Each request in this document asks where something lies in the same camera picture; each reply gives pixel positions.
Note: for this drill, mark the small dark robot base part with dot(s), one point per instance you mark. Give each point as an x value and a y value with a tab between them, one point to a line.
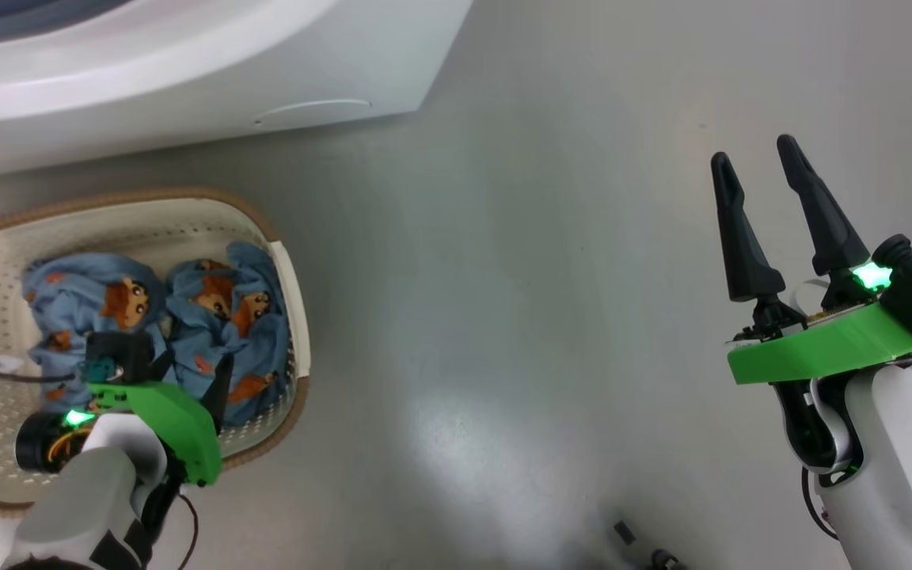
664	560
624	532

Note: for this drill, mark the blue cartoon print garment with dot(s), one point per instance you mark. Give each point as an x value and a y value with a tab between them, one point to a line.
258	332
84	293

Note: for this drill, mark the white front-load washing machine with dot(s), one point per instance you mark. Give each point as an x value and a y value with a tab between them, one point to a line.
226	71

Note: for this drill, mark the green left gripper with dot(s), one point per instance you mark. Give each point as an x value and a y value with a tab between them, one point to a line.
179	427

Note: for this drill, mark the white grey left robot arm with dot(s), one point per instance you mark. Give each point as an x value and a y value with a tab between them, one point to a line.
84	499

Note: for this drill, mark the grey rubber door gasket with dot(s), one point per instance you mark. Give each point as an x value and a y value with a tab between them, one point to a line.
13	16

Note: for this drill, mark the round drain filter cover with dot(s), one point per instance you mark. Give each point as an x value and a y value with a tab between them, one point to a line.
313	111

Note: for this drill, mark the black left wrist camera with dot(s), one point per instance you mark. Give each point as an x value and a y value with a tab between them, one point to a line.
123	356

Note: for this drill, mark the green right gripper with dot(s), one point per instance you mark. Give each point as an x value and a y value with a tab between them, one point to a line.
820	352

